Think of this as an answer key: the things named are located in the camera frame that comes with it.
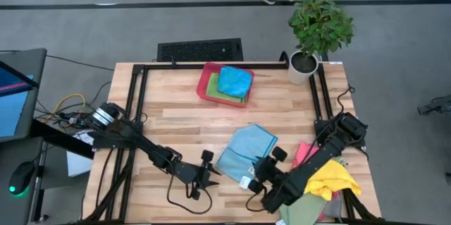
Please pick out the laptop screen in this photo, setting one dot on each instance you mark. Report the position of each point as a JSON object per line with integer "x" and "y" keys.
{"x": 14, "y": 112}

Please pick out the black metal stand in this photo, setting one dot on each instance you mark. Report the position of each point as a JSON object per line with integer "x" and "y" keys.
{"x": 440, "y": 106}

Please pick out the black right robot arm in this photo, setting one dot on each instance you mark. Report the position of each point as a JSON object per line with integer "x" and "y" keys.
{"x": 317, "y": 161}

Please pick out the yellow microfiber towel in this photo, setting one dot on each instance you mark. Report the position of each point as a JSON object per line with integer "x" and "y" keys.
{"x": 331, "y": 179}

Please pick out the black computer mouse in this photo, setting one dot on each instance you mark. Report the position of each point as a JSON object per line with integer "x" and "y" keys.
{"x": 22, "y": 177}

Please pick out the green leafy plant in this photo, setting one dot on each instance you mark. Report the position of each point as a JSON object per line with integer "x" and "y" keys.
{"x": 320, "y": 24}

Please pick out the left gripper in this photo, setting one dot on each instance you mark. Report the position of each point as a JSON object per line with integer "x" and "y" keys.
{"x": 197, "y": 177}

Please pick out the white plant pot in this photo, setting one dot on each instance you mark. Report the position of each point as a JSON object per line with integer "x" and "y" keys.
{"x": 296, "y": 77}

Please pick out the white paper sheet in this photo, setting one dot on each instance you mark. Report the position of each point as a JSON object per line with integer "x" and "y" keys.
{"x": 77, "y": 165}

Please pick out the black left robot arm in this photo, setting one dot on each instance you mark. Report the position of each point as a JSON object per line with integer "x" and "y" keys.
{"x": 141, "y": 140}

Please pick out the light blue microfiber towel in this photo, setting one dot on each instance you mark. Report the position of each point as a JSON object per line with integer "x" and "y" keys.
{"x": 243, "y": 151}

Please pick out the translucent pink plastic bin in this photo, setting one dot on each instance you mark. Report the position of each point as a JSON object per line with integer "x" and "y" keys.
{"x": 201, "y": 87}

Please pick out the turquoise microfiber towel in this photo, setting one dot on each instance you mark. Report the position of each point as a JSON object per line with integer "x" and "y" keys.
{"x": 234, "y": 82}

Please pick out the dark grey side desk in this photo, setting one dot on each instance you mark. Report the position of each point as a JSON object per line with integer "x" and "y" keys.
{"x": 10, "y": 154}

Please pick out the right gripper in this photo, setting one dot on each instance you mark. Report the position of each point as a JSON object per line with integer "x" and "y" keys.
{"x": 267, "y": 170}

